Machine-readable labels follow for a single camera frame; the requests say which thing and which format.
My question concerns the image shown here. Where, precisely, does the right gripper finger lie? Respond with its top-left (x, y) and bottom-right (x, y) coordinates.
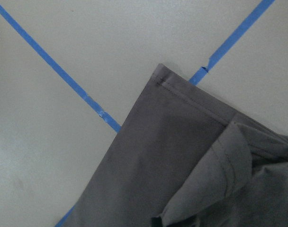
top-left (151, 217), bottom-right (163, 227)

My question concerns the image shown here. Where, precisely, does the brown t-shirt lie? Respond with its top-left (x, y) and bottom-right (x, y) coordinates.
top-left (63, 64), bottom-right (288, 227)

